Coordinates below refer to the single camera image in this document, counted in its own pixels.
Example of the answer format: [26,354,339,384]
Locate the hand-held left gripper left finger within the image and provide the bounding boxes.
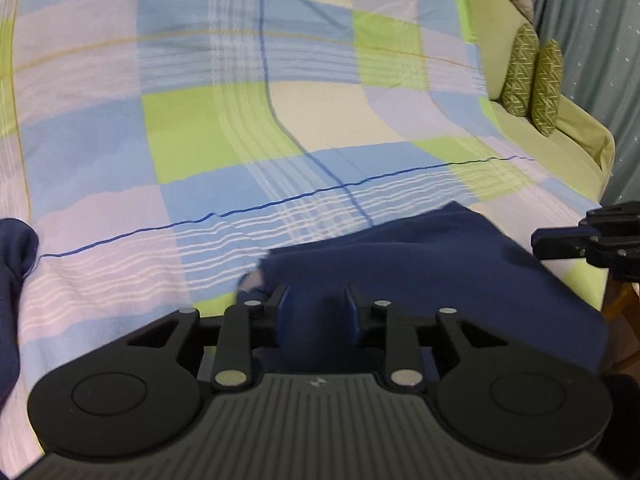
[127,284,292,392]

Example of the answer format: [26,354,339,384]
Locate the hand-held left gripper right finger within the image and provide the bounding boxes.
[345,285,511,392]

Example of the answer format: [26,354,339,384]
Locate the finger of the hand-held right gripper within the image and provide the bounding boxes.
[532,227,601,261]

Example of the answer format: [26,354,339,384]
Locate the navy fleece-lined garment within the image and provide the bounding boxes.
[235,201,608,376]

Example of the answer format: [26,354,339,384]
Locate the green patterned cushion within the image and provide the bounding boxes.
[531,38,564,137]
[501,22,540,117]

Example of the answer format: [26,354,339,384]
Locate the blue-grey curtain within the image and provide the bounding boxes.
[515,0,640,211]

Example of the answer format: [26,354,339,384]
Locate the checked pastel blanket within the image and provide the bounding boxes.
[0,0,601,461]

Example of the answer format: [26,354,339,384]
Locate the light green bed sheet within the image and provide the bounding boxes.
[460,0,615,311]

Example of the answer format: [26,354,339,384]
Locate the navy cloth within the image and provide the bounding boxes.
[0,217,40,406]

